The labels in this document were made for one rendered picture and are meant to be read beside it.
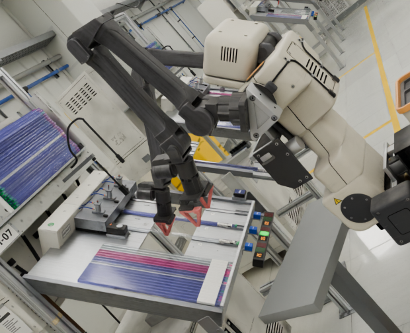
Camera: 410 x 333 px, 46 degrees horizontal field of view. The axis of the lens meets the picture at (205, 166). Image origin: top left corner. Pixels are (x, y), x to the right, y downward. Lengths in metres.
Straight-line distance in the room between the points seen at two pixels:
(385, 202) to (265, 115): 0.40
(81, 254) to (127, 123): 1.31
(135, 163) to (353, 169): 1.94
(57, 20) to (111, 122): 2.35
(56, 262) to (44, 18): 3.74
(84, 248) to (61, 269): 0.14
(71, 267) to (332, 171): 0.99
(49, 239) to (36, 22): 3.69
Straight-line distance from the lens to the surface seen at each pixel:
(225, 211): 2.10
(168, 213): 1.88
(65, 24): 5.24
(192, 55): 1.74
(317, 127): 1.43
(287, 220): 3.12
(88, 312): 3.90
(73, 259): 1.90
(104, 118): 3.10
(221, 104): 1.27
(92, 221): 1.98
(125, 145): 3.12
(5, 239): 1.84
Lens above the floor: 1.39
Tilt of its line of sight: 11 degrees down
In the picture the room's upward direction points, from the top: 42 degrees counter-clockwise
